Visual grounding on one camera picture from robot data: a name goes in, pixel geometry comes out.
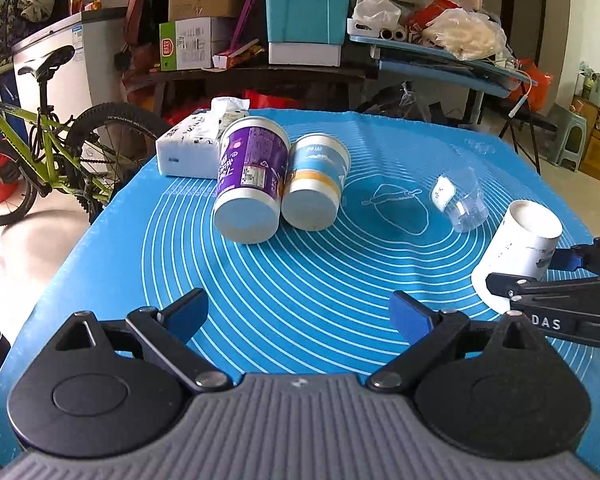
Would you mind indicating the teal storage bin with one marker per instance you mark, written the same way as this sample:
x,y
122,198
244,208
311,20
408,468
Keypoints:
x,y
305,10

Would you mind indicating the green white carton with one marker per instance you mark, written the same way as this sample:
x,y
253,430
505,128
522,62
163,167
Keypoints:
x,y
190,42

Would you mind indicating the green bicycle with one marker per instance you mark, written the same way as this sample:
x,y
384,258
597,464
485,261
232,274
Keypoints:
x,y
45,135

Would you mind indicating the clear plastic cup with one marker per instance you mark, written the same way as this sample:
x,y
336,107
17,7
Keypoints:
x,y
460,200

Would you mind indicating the blue silicone mat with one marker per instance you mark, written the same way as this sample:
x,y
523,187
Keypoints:
x,y
305,270

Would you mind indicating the grey plastic stool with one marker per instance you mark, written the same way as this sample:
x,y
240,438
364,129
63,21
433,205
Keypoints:
x,y
570,132

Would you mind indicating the white box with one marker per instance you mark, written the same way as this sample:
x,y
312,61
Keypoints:
x,y
304,54

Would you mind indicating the white chest freezer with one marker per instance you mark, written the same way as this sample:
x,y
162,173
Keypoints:
x,y
87,55

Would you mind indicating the white cup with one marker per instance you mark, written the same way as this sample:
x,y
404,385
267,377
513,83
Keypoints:
x,y
522,240

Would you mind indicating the red plastic bag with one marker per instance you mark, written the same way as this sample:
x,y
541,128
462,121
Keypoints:
x,y
535,82

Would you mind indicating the white plastic basket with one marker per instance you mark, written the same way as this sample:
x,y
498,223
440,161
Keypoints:
x,y
367,31

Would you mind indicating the white tissue pack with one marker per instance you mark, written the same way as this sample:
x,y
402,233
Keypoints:
x,y
187,147

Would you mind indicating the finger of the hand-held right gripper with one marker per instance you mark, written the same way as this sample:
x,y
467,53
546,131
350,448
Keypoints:
x,y
510,284
562,259

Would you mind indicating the blue yellow paper cup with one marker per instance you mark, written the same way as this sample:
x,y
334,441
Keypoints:
x,y
315,180

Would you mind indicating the blue tilting desk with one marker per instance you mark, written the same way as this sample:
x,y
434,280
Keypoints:
x,y
445,72

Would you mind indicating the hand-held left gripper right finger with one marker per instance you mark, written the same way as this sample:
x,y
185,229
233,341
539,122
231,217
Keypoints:
x,y
409,314

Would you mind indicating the purple paper cup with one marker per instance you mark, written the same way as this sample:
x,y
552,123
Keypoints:
x,y
252,170

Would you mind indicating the dark floral cloth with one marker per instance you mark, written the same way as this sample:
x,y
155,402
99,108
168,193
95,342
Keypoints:
x,y
2,25

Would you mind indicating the crumpled white plastic bag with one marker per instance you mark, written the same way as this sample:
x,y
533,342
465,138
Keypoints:
x,y
375,10

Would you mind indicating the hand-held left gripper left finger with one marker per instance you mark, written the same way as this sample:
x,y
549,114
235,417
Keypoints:
x,y
187,314

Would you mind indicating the dark wooden table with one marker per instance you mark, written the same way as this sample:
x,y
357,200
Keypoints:
x,y
260,77

